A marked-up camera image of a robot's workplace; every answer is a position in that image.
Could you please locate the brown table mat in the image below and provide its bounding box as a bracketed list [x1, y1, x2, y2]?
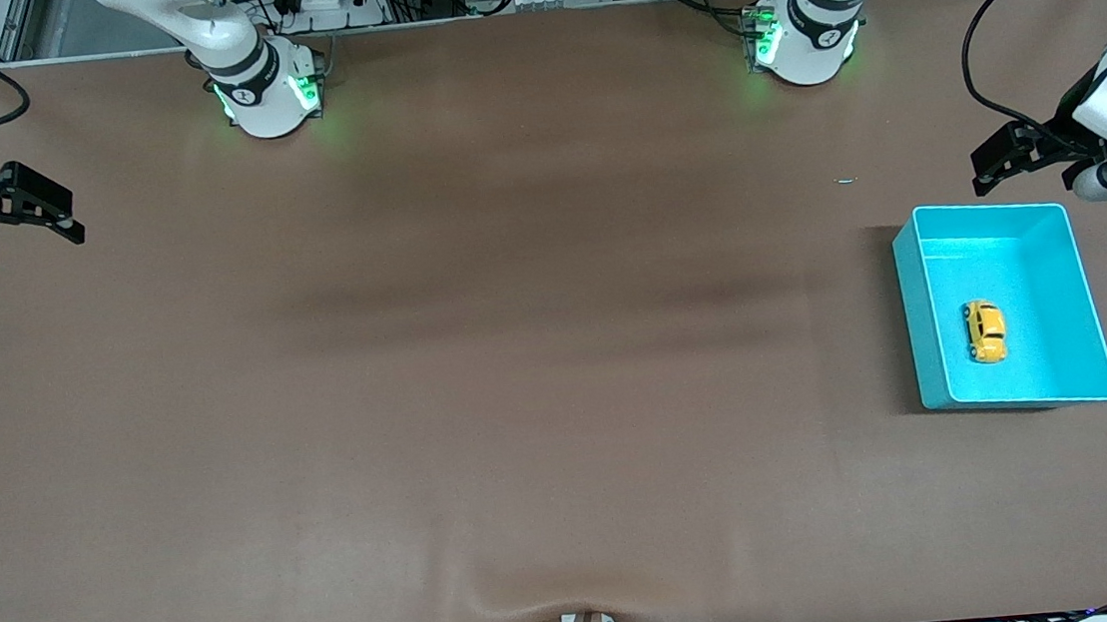
[0, 0, 1107, 622]

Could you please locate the yellow beetle toy car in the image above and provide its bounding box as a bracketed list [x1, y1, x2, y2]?
[959, 297, 1011, 367]

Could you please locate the white power strip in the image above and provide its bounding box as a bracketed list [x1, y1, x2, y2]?
[271, 0, 391, 35]

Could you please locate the cyan plastic bin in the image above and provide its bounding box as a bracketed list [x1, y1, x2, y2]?
[888, 190, 1107, 420]

